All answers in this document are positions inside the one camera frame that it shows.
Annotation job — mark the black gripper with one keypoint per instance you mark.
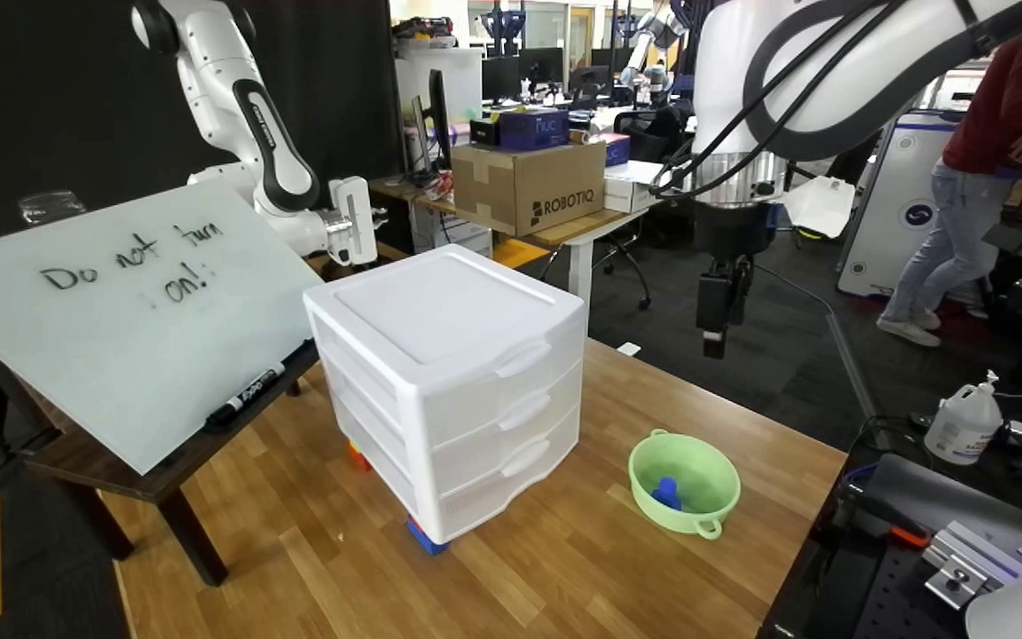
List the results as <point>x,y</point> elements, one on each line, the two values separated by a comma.
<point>721,303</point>

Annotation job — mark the blue plastic object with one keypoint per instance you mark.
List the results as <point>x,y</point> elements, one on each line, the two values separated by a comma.
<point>669,492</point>

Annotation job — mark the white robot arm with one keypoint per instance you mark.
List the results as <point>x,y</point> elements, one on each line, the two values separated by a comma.
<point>794,79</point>

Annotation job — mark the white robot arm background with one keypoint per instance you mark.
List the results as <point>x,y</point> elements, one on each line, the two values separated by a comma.
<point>231,107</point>

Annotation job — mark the green plastic pot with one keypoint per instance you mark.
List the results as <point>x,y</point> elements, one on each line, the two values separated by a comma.
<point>705,475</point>

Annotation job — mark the white machine cabinet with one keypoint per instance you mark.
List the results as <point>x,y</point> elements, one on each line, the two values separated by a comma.
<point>896,204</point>

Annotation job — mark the large cardboard box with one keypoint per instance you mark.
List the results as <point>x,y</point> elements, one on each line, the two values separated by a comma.
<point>525,193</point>

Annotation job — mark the white plastic jug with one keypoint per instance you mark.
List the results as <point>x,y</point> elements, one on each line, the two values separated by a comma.
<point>965,422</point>

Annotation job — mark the white three-drawer storage unit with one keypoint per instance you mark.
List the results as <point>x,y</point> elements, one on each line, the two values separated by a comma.
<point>455,377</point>

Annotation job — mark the black perforated breadboard plate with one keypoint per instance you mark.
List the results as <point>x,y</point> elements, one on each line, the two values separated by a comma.
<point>856,588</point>

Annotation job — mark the person in red shirt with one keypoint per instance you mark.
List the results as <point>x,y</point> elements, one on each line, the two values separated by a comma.
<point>969,185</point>

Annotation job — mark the blue block under drawers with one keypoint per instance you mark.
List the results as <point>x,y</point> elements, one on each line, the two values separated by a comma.
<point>424,542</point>

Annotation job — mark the black marker pen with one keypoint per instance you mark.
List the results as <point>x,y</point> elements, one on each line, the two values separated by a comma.
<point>234,402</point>

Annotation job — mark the whiteboard with handwriting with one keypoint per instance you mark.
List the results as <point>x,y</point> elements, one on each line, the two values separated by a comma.
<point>143,317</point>

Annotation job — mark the dark wooden side table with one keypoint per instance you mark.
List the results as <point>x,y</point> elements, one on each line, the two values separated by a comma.
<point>86,468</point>

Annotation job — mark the aluminium extrusion rail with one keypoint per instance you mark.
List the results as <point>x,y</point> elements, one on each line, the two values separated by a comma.
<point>965,565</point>

